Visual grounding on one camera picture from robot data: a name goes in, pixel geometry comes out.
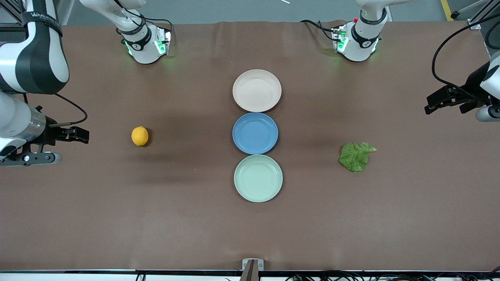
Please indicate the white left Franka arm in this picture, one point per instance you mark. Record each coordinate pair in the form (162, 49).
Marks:
(363, 43)

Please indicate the brown table cover sheet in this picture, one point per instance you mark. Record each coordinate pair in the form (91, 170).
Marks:
(117, 214)

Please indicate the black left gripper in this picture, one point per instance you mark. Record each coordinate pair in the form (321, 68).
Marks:
(473, 83)

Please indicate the pale green round plate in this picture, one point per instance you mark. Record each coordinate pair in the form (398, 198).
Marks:
(258, 178)

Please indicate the green lettuce leaf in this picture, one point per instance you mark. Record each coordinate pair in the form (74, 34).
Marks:
(354, 157)

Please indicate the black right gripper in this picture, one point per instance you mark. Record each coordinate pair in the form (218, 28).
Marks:
(51, 134)

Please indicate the metal table edge bracket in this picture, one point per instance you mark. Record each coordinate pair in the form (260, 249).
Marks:
(252, 265)

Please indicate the grey stand leg black foot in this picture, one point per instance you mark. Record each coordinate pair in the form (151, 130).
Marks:
(468, 8)

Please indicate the beige round plate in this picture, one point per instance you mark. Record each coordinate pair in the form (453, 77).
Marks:
(256, 90)

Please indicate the yellow lemon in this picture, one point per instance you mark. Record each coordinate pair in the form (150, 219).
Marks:
(140, 136)

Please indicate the aluminium frame post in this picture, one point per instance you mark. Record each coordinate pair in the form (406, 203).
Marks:
(482, 15)
(11, 17)

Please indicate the blue round plate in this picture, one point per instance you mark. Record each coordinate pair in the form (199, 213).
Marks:
(255, 133)

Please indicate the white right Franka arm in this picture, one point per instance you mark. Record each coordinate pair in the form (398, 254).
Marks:
(35, 58)

